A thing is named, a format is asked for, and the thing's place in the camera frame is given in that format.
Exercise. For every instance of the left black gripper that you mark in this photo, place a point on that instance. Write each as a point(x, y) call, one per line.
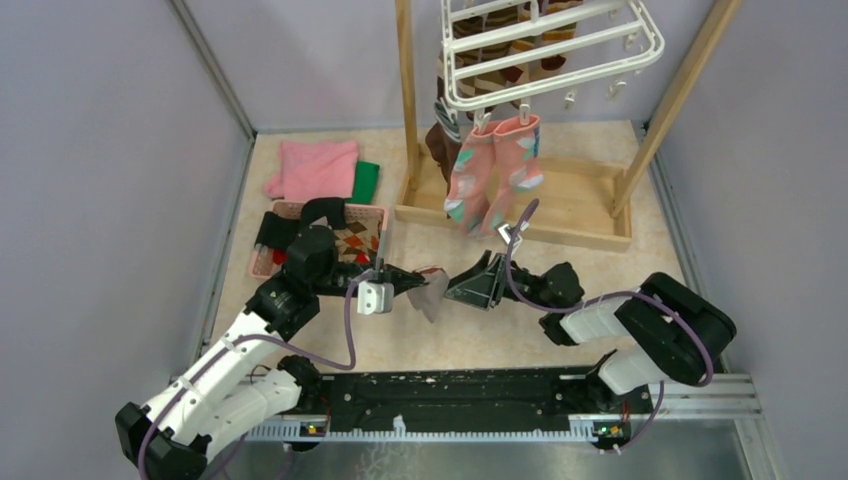
point(400, 281)

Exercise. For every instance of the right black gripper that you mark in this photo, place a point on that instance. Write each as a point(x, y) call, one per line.
point(481, 290)

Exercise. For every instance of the grey brown sock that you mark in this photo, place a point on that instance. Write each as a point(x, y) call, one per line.
point(428, 298)

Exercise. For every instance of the pink patterned sock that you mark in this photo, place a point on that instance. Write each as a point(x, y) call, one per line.
point(516, 149)
point(467, 203)

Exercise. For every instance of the dark brown grey-cuffed sock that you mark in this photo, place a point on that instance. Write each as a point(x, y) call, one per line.
point(444, 139)

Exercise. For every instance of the white clip hanger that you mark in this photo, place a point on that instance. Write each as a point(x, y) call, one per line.
point(615, 42)

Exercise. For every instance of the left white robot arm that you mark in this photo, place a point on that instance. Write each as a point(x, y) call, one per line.
point(253, 371)

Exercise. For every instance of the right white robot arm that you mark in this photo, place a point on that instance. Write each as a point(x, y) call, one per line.
point(677, 334)

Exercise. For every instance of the wooden hanger stand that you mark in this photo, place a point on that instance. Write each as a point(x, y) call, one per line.
point(587, 203)

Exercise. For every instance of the red patterned sock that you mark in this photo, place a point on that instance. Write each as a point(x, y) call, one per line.
point(357, 243)

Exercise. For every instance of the green cloth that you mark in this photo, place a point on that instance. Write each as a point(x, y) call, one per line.
point(366, 179)

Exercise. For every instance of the pink towel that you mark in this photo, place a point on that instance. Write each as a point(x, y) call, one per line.
point(314, 170)

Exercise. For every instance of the pink plastic basket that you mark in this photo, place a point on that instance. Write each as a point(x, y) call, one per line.
point(266, 262)

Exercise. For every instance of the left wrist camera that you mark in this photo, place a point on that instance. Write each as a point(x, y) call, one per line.
point(374, 298)

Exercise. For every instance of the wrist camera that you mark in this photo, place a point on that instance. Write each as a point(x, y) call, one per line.
point(512, 235)
point(374, 298)

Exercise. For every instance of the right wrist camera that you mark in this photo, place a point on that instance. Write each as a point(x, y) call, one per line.
point(512, 235)

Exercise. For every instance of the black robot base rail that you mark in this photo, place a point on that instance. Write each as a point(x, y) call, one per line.
point(558, 404)

